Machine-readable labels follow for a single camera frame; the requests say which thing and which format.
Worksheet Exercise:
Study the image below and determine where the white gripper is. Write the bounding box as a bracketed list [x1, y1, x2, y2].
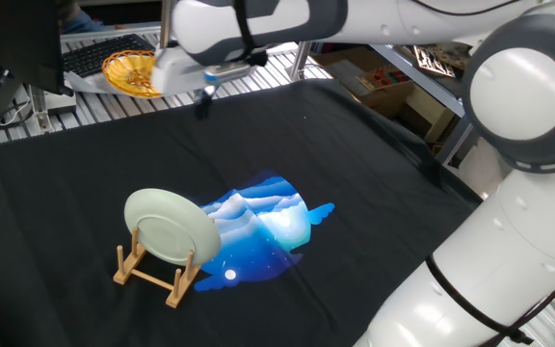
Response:
[150, 46, 269, 122]

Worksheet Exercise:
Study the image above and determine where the pale green round plate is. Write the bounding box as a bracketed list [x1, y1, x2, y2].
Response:
[123, 187, 223, 267]

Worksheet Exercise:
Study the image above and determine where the wooden peg dish rack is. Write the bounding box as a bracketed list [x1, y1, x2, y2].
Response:
[113, 217, 216, 309]

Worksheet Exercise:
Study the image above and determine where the yellow wicker basket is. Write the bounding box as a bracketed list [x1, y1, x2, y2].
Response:
[101, 49, 163, 99]

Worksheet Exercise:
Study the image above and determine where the black cloth with blue print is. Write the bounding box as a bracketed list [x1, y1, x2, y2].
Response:
[0, 78, 484, 347]

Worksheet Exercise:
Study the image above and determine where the white paper sheet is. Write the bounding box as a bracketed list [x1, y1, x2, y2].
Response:
[64, 70, 115, 95]

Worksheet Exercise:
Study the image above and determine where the black computer keyboard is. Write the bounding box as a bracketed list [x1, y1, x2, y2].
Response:
[62, 33, 157, 78]

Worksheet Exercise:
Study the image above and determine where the person in blue jeans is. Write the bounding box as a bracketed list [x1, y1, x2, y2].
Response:
[57, 0, 106, 35]

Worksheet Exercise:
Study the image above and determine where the brown cardboard box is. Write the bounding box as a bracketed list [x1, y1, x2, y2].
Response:
[311, 46, 416, 120]

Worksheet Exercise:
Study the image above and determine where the black monitor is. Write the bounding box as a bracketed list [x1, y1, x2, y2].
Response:
[0, 0, 74, 96]

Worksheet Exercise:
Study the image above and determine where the laser-cut wooden sheet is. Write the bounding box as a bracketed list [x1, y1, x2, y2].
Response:
[411, 45, 471, 79]

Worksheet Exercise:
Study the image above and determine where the silver and blue wrist camera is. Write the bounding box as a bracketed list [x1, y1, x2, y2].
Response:
[203, 62, 252, 86]

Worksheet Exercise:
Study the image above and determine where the aluminium upright post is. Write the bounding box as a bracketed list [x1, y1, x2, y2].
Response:
[158, 0, 175, 49]

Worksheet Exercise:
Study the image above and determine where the aluminium bracket with white box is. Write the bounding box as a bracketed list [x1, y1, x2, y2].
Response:
[29, 85, 78, 134]

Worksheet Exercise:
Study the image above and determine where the grey metal shelf frame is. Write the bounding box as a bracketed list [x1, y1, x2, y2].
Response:
[289, 41, 476, 166]

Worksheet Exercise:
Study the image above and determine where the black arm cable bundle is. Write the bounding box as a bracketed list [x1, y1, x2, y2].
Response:
[479, 283, 555, 347]

